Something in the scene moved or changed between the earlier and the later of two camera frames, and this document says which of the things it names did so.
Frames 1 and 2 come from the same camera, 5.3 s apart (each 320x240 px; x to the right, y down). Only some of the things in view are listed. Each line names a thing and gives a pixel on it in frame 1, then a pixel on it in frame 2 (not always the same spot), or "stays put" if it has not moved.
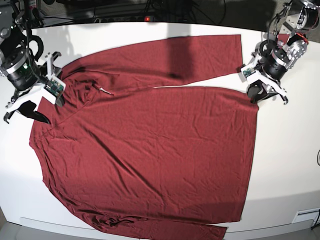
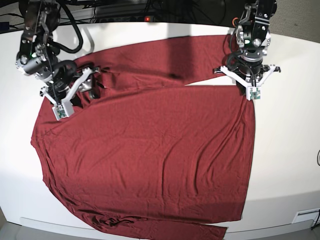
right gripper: x=260 y=67 to x=248 y=70
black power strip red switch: x=125 y=19 stays put
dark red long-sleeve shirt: x=134 y=162 stays put
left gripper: x=51 y=87 to x=66 y=81
